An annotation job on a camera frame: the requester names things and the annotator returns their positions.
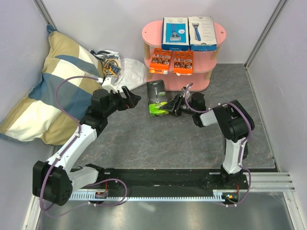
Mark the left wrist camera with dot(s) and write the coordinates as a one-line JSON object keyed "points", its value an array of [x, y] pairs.
{"points": [[107, 84]]}

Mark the orange razor box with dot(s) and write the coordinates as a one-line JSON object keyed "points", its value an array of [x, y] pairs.
{"points": [[160, 61], [183, 62]]}

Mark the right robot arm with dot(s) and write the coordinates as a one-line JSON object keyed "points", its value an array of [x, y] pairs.
{"points": [[233, 120]]}

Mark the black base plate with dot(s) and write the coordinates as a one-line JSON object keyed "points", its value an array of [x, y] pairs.
{"points": [[173, 182]]}

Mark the blue razor box clear front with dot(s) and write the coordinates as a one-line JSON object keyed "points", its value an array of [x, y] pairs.
{"points": [[175, 34]]}

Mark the grey cable duct rail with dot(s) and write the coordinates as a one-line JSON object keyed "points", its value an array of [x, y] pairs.
{"points": [[87, 195]]}

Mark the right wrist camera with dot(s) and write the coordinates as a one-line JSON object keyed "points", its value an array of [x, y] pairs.
{"points": [[186, 91]]}

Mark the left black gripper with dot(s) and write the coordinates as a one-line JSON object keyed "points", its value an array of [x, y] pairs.
{"points": [[130, 102]]}

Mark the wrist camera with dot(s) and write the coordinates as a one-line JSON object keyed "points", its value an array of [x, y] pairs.
{"points": [[107, 84], [186, 91]]}

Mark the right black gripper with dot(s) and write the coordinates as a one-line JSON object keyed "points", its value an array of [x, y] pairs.
{"points": [[173, 106]]}

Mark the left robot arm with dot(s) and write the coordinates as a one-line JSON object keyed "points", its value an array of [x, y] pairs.
{"points": [[54, 180]]}

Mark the white blue razor box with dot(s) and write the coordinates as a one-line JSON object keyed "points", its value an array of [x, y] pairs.
{"points": [[202, 35]]}

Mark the pink three-tier shelf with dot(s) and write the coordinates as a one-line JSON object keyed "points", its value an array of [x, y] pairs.
{"points": [[203, 62]]}

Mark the striped blue beige pillow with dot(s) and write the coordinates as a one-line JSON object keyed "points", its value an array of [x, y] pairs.
{"points": [[68, 79]]}

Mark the green black razor pack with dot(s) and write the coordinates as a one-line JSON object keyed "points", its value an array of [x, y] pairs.
{"points": [[157, 97]]}

